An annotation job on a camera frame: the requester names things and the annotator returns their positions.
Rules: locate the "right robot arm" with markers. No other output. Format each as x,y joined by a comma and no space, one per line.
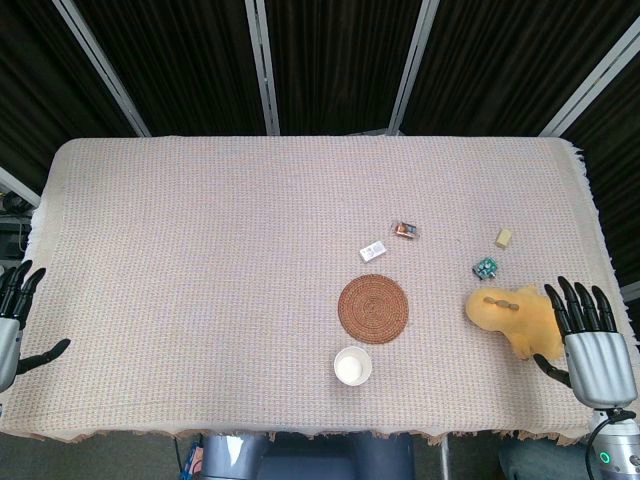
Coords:
616,445

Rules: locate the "grey aluminium frame post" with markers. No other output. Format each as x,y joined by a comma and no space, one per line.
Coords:
102,67
414,67
264,67
592,77
17,185

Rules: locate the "white rectangular card packet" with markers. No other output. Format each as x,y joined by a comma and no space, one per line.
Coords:
373,251

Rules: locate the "blue printed packet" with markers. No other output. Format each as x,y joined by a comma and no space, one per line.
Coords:
191,460

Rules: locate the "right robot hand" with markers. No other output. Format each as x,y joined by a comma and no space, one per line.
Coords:
597,362

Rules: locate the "grey metal table leg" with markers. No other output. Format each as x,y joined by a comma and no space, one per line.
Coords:
444,460

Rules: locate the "round woven brown coaster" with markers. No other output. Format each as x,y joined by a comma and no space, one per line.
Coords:
374,309

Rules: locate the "clear wrapped orange electronic part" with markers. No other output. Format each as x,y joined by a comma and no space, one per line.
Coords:
405,230

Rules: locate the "black curtain backdrop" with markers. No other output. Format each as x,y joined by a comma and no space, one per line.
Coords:
340,60

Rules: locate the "white paper cup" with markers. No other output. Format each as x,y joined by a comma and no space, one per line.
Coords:
352,366

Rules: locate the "pale yellow eraser block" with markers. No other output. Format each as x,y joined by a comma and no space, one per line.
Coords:
503,238

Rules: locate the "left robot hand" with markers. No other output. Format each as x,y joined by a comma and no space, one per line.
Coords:
9,320

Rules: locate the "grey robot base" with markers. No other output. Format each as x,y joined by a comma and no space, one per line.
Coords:
305,457

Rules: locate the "yellow plush toy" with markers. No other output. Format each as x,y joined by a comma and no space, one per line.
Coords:
520,312

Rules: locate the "green circuit board module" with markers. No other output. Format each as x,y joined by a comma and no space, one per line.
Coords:
485,268

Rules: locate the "beige woven tablecloth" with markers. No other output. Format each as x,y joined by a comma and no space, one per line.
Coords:
250,280

